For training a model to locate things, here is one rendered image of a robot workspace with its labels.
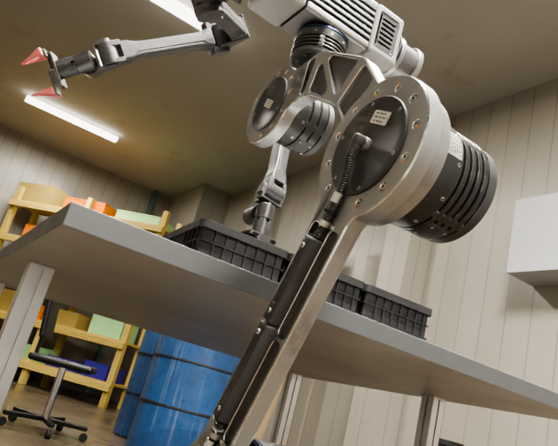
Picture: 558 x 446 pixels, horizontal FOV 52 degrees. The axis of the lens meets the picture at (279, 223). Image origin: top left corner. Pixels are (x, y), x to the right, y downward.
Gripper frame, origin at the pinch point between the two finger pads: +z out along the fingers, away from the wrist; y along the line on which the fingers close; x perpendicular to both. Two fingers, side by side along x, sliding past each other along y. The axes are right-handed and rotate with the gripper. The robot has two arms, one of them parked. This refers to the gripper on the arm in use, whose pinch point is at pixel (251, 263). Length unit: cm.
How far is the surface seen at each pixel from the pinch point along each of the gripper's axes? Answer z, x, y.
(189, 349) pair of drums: 16, -197, -87
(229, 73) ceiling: -250, -304, -104
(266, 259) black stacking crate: -0.3, 8.4, 0.5
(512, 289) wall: -75, -83, -259
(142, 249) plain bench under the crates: 21, 59, 56
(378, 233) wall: -139, -237, -269
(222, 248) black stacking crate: 0.8, 5.9, 14.3
